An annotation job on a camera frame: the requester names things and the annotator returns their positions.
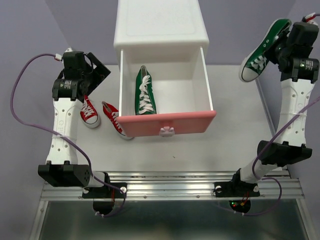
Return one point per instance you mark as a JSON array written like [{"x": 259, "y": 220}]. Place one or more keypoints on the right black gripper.
[{"x": 287, "y": 36}]

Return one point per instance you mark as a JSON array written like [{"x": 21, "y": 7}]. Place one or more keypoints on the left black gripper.
[{"x": 103, "y": 71}]

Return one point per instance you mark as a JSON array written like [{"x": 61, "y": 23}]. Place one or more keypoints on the green sneaker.
[
  {"x": 144, "y": 100},
  {"x": 255, "y": 63}
]

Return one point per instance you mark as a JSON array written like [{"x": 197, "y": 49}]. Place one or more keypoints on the pink drawer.
[{"x": 181, "y": 91}]

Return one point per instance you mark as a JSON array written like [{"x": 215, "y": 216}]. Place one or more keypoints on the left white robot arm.
[{"x": 61, "y": 168}]

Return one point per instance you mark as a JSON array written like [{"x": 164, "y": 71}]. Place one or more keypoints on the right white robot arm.
[{"x": 288, "y": 146}]

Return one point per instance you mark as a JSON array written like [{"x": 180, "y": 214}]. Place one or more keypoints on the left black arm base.
[{"x": 106, "y": 202}]

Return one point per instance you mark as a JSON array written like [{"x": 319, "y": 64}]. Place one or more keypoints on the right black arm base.
[{"x": 239, "y": 194}]

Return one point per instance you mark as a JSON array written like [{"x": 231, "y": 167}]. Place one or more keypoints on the red sneaker near cabinet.
[{"x": 112, "y": 114}]

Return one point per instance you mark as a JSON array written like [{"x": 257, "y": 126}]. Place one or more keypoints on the white shoe cabinet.
[{"x": 159, "y": 27}]

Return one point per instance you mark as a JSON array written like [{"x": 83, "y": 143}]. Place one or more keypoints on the red sneaker far left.
[{"x": 89, "y": 114}]

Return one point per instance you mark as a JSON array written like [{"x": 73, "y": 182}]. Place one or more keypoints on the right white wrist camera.
[{"x": 310, "y": 18}]

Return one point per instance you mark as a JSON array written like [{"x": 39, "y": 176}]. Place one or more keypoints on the aluminium mounting rail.
[{"x": 199, "y": 185}]

